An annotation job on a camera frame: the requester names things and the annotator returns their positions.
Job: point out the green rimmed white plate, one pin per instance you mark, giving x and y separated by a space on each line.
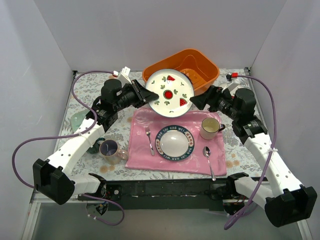
174 143

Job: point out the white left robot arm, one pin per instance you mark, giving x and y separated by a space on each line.
75 150

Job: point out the pink purple ceramic mug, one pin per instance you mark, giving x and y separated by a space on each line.
112 153

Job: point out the green rectangular ceramic plate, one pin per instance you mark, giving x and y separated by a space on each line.
77 119

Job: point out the silver spoon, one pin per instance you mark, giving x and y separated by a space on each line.
207 153

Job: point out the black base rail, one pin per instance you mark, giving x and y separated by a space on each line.
142 194

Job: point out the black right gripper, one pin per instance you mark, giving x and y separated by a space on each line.
212 95

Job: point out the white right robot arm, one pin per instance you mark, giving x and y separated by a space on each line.
286 200

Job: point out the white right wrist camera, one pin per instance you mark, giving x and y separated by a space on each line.
232 82

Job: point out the silver fork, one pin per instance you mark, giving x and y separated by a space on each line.
148 133

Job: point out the orange plastic bin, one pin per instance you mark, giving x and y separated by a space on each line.
194 64

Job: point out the beige enamel mug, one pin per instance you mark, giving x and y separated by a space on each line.
210 127

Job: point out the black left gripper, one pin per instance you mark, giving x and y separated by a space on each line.
137 90

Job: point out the pink satin placemat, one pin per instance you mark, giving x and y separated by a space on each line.
140 157

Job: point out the white watermelon pattern plate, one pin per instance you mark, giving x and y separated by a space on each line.
174 91

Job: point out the dark green mug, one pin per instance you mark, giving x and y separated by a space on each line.
95 148

